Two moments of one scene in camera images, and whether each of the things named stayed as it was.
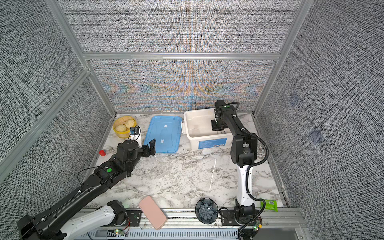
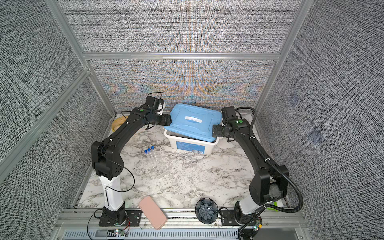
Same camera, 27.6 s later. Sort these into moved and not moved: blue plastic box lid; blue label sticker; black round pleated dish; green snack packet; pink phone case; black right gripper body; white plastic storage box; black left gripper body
Moved: blue label sticker; white plastic storage box; black left gripper body; blue plastic box lid
Not moved: black right gripper body; green snack packet; pink phone case; black round pleated dish
